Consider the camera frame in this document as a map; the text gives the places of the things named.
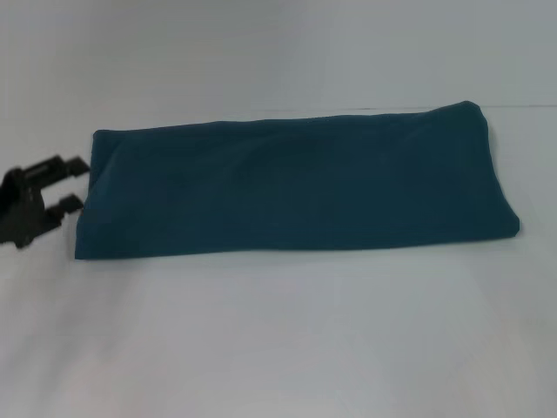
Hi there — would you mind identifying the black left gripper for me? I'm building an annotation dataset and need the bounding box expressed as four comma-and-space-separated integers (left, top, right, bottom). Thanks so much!
0, 153, 91, 250

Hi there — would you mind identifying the teal blue shirt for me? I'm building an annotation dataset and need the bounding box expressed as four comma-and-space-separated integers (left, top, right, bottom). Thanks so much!
72, 100, 522, 262

